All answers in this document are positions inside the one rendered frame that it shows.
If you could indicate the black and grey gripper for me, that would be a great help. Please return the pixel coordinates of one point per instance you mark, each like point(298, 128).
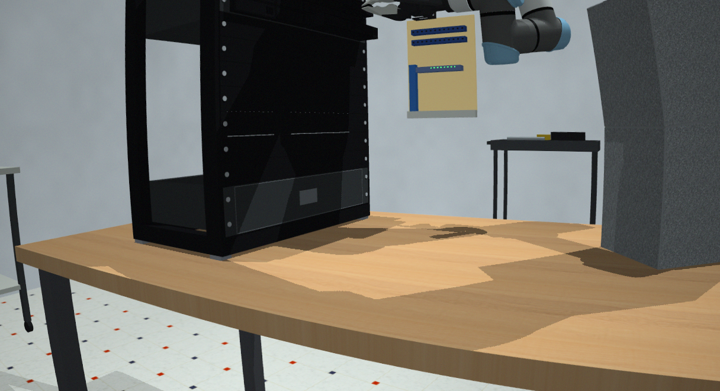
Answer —
point(406, 10)

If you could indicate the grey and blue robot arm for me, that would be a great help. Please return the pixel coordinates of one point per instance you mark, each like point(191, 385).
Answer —
point(505, 38)

